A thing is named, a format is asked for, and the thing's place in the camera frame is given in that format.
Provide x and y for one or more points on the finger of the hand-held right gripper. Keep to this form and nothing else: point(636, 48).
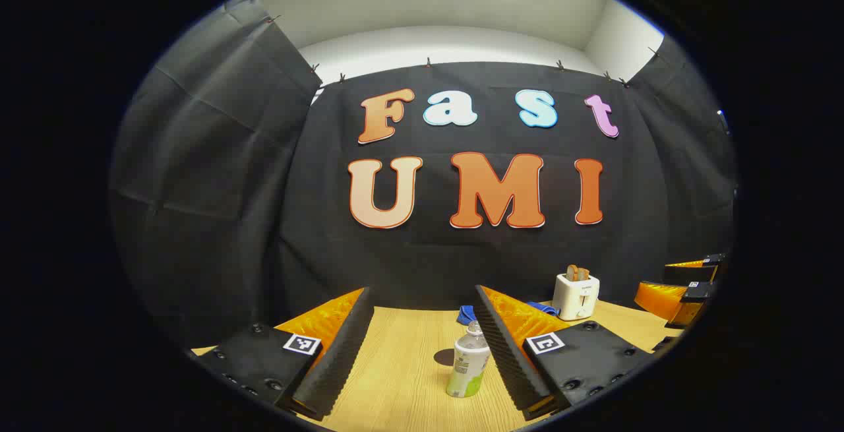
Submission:
point(666, 300)
point(692, 268)

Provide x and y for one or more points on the white toaster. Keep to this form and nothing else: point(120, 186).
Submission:
point(575, 301)

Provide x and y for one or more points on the black backdrop cloth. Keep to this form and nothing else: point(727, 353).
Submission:
point(461, 260)

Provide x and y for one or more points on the blue folded towel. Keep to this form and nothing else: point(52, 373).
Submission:
point(467, 314)

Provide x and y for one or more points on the white green label water bottle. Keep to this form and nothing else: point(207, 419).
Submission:
point(468, 366)

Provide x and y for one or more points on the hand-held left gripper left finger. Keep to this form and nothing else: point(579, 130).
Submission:
point(343, 353)

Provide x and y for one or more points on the dark round coaster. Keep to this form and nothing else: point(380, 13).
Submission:
point(442, 357)

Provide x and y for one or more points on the toasted bread slice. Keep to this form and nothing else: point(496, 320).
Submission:
point(584, 274)
point(572, 272)

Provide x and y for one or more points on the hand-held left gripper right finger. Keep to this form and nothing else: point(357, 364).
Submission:
point(504, 353)

